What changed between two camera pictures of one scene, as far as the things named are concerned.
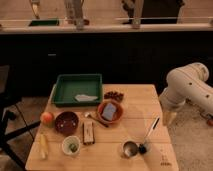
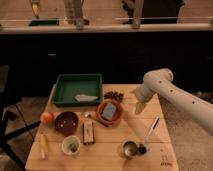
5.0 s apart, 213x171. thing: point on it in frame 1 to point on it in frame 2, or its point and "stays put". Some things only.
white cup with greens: (71, 145) stays put
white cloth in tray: (82, 97) stays put
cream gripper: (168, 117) to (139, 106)
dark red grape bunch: (114, 95) stays put
